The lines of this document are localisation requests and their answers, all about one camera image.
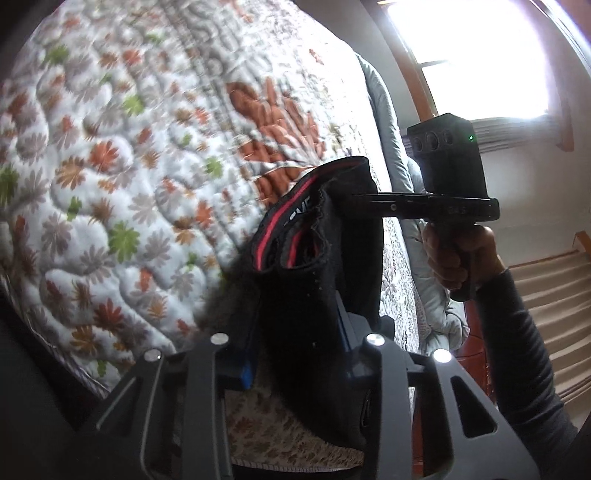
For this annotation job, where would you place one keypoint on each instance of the black pants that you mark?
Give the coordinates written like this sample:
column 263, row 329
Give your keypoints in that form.
column 314, row 300

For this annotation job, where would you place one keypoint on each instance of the grey window curtain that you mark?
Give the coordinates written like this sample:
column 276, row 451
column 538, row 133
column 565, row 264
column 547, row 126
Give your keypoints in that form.
column 521, row 131

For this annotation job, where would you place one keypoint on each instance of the beige striped curtain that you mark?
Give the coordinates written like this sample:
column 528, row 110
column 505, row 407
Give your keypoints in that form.
column 558, row 314

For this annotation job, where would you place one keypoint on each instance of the floral quilted bedspread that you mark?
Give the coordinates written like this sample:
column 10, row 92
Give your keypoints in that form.
column 115, row 161

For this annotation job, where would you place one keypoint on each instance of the window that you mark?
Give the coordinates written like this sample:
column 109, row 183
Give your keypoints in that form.
column 471, row 50

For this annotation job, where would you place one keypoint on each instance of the person's right forearm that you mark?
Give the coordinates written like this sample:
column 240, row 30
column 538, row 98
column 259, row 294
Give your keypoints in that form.
column 521, row 369

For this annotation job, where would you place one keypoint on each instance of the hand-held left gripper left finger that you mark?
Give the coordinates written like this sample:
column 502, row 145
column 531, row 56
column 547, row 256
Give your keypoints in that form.
column 194, row 397

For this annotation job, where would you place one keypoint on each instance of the grey duvet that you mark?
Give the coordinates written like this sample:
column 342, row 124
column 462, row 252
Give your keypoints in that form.
column 392, row 129

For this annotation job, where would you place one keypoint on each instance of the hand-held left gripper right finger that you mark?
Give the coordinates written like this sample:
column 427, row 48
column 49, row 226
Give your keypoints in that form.
column 392, row 397

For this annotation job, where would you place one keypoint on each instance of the person's right hand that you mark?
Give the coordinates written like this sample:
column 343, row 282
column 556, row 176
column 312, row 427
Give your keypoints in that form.
column 445, row 258

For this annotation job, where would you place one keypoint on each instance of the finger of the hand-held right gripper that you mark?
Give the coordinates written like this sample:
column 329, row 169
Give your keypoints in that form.
column 392, row 206

